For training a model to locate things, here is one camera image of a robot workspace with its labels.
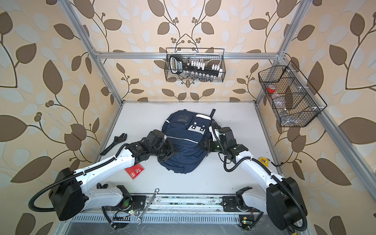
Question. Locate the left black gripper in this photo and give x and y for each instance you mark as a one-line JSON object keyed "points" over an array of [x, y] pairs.
{"points": [[171, 151]]}

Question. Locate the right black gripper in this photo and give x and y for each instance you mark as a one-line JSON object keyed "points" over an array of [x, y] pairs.
{"points": [[209, 143]]}

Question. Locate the navy blue student backpack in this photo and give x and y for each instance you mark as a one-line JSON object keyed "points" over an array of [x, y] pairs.
{"points": [[189, 133]]}

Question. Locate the red booklet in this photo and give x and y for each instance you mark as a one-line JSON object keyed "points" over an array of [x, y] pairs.
{"points": [[135, 171]]}

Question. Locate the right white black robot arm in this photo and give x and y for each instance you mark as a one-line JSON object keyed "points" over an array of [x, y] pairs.
{"points": [[281, 200]]}

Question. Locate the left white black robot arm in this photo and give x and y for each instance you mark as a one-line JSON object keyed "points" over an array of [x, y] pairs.
{"points": [[82, 189]]}

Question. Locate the black adjustable wrench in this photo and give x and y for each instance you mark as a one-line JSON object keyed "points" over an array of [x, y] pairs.
{"points": [[117, 140]]}

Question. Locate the silver combination wrench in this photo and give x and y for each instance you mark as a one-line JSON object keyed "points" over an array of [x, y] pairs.
{"points": [[141, 217]]}

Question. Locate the yellow tape measure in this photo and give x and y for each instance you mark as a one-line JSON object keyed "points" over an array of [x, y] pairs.
{"points": [[264, 161]]}

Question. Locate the red capped clear bottle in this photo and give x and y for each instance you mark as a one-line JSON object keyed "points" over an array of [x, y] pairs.
{"points": [[273, 92]]}

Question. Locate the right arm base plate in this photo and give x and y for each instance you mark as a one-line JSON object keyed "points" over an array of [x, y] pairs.
{"points": [[231, 204]]}

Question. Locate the black socket set rail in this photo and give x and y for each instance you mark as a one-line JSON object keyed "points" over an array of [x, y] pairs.
{"points": [[188, 65]]}

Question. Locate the right wall wire basket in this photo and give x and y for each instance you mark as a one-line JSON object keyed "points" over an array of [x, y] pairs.
{"points": [[301, 104]]}

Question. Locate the wall wire basket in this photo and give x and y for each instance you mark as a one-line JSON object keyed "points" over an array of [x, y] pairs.
{"points": [[301, 104], [207, 52]]}

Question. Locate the back wall wire basket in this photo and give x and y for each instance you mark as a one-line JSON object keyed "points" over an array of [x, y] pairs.
{"points": [[207, 52]]}

